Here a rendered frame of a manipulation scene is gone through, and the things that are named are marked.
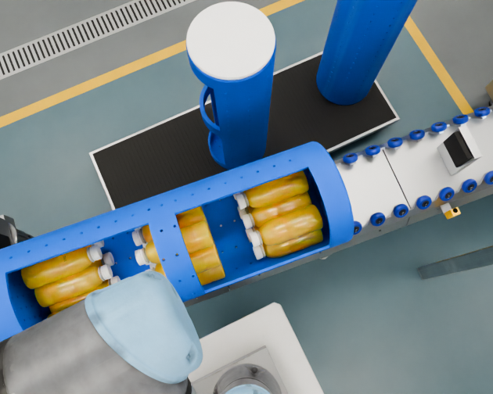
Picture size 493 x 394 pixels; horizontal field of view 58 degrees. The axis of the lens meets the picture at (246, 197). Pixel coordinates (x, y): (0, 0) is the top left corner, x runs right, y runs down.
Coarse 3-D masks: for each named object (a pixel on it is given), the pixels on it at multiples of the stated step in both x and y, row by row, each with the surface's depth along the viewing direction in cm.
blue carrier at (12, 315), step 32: (288, 160) 111; (320, 160) 109; (192, 192) 110; (224, 192) 107; (320, 192) 106; (96, 224) 108; (128, 224) 106; (160, 224) 105; (224, 224) 132; (352, 224) 110; (0, 256) 106; (32, 256) 104; (128, 256) 129; (160, 256) 103; (224, 256) 129; (288, 256) 122; (0, 288) 101; (192, 288) 108; (0, 320) 100; (32, 320) 119
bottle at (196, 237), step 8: (192, 224) 112; (200, 224) 110; (184, 232) 110; (192, 232) 109; (200, 232) 109; (208, 232) 109; (152, 240) 110; (184, 240) 109; (192, 240) 109; (200, 240) 109; (208, 240) 109; (144, 248) 111; (152, 248) 109; (192, 248) 109; (200, 248) 110; (144, 256) 110; (152, 256) 109
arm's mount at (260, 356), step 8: (256, 352) 99; (264, 352) 98; (240, 360) 98; (248, 360) 98; (256, 360) 98; (264, 360) 98; (272, 360) 98; (224, 368) 98; (264, 368) 98; (272, 368) 98; (208, 376) 97; (216, 376) 97; (192, 384) 98; (200, 384) 97; (208, 384) 97; (280, 384) 97; (200, 392) 96; (208, 392) 96
